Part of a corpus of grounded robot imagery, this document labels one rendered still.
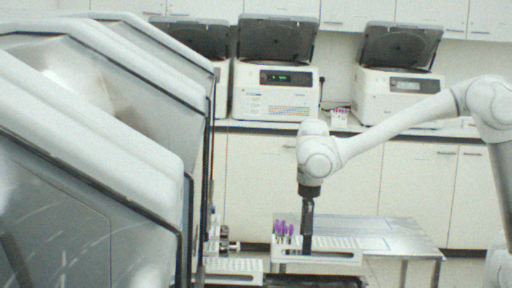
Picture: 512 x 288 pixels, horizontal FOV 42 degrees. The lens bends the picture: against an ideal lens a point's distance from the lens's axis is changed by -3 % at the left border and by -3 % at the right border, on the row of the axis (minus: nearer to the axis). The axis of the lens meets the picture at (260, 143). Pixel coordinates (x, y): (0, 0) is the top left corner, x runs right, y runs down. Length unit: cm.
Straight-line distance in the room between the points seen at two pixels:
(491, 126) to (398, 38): 274
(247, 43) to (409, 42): 111
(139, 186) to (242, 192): 362
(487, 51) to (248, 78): 189
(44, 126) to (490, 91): 141
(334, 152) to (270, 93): 242
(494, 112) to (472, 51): 328
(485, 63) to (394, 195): 132
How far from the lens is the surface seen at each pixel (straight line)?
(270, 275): 228
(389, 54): 490
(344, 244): 229
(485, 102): 202
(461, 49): 524
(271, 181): 449
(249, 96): 438
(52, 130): 91
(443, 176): 469
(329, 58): 502
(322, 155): 195
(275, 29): 459
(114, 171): 90
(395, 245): 262
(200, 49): 480
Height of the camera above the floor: 170
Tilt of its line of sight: 12 degrees down
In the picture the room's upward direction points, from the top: 3 degrees clockwise
